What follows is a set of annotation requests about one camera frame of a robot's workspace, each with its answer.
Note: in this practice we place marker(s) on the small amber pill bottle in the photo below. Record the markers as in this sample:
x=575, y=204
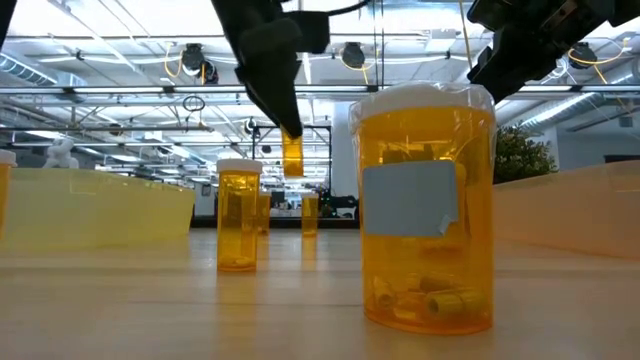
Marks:
x=237, y=225

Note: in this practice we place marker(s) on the dark monitor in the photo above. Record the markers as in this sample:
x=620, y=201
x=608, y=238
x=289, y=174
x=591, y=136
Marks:
x=622, y=159

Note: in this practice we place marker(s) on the black aluminium table frame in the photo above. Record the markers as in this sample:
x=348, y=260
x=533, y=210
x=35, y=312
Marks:
x=285, y=224

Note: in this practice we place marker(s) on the grey ceiling air duct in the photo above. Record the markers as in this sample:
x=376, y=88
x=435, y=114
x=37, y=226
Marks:
x=30, y=72
x=575, y=102

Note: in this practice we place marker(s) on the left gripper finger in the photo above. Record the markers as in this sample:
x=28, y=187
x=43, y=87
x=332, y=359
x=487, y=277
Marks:
x=272, y=65

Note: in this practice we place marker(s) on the white figure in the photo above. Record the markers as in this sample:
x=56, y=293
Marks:
x=60, y=155

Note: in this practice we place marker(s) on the green potted plant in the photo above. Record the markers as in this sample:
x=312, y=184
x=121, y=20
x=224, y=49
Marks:
x=520, y=155

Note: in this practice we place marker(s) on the amber pill bottle white cap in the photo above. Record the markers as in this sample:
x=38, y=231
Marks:
x=265, y=215

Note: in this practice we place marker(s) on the small grey wall box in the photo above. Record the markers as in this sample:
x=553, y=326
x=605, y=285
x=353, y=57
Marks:
x=625, y=121

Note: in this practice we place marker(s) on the labelled large amber pill bottle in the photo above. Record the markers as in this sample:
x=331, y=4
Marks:
x=425, y=280

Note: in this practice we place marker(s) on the dark distant workstation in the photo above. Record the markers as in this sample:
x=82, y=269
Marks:
x=345, y=202

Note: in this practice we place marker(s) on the orange plastic bin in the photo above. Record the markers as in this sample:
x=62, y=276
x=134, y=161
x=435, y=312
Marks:
x=575, y=215

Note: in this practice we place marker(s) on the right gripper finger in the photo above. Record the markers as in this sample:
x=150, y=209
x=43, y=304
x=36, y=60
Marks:
x=515, y=62

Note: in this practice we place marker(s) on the small white ball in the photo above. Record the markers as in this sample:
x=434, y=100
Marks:
x=292, y=157
x=5, y=190

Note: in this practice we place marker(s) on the black distant station frame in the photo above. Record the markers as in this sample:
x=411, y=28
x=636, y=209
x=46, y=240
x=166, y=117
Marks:
x=317, y=127

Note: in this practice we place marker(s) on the yellow plastic bin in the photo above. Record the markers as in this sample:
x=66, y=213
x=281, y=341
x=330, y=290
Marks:
x=100, y=210

